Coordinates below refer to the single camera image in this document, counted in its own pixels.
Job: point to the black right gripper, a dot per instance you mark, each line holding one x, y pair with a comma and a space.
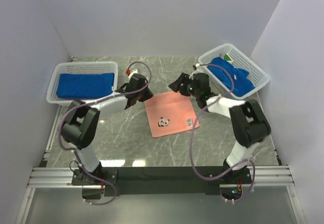
176, 85

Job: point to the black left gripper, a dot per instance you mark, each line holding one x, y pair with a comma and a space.
148, 95

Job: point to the pink panda towel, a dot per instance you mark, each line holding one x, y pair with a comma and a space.
169, 113

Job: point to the blue towel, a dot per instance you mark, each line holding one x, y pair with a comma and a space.
84, 86
242, 85

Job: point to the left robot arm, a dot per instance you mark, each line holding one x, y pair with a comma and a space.
78, 128

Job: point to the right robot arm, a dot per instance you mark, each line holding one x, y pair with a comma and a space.
249, 123

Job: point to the green white towel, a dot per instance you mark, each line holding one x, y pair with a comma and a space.
228, 58

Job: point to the white plastic basket left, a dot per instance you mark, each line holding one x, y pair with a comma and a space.
89, 67

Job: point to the white plastic basket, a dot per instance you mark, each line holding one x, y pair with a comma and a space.
89, 67
257, 76

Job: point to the folded blue towel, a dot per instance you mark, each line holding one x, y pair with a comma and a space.
84, 86

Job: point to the white plastic basket right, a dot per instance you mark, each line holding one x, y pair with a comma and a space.
257, 76

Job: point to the black base bar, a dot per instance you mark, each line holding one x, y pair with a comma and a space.
168, 180

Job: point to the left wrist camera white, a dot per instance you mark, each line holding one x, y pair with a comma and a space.
130, 73

